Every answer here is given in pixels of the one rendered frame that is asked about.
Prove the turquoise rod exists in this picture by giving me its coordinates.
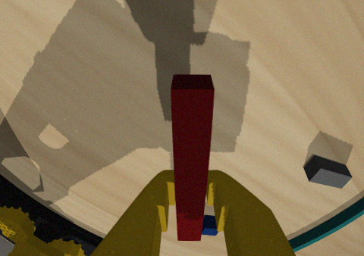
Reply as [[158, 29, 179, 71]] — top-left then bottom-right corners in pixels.
[[289, 197, 364, 252]]

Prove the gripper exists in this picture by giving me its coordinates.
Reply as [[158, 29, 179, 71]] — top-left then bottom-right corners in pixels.
[[90, 170, 296, 256]]

